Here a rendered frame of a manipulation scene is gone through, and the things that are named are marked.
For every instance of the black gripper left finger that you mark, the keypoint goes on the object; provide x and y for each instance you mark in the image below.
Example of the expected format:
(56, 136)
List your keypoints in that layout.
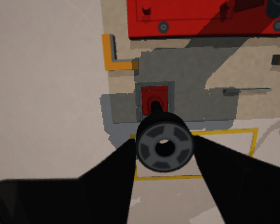
(100, 196)

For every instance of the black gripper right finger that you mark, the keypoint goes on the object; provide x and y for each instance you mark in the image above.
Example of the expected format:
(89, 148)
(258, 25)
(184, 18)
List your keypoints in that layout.
(246, 190)

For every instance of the black wheel with grey hub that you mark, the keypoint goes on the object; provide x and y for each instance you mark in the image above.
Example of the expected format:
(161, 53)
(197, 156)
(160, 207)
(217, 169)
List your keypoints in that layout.
(169, 156)

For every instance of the yellow rectangular outline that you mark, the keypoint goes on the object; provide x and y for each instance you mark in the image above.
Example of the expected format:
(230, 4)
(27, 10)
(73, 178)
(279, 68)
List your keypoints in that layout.
(254, 130)

